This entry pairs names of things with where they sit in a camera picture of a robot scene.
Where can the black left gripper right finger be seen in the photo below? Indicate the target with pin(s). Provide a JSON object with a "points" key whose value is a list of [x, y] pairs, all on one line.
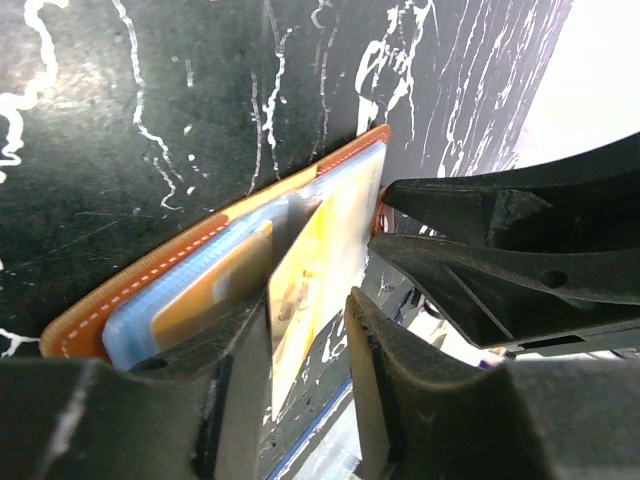
{"points": [[422, 414]]}

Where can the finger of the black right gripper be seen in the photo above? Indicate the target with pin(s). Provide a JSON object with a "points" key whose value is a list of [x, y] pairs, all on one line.
{"points": [[524, 300], [585, 203]]}

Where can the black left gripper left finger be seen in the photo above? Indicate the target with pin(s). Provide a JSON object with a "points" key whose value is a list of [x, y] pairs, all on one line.
{"points": [[194, 411]]}

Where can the brown leather card holder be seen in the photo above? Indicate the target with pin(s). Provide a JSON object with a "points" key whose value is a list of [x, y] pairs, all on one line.
{"points": [[77, 332]]}

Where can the gold credit card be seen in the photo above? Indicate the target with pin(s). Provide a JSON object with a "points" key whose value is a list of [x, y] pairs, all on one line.
{"points": [[216, 289]]}

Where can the orange credit card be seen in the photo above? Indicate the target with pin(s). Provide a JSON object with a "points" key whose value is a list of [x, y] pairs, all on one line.
{"points": [[327, 258]]}

